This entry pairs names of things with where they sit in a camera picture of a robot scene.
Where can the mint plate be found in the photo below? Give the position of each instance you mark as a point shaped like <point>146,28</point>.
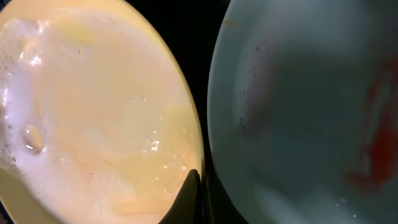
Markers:
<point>302,110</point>

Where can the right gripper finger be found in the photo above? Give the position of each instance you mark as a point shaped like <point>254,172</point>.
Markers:
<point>187,207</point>

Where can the yellow plate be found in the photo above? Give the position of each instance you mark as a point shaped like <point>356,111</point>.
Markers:
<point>97,121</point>

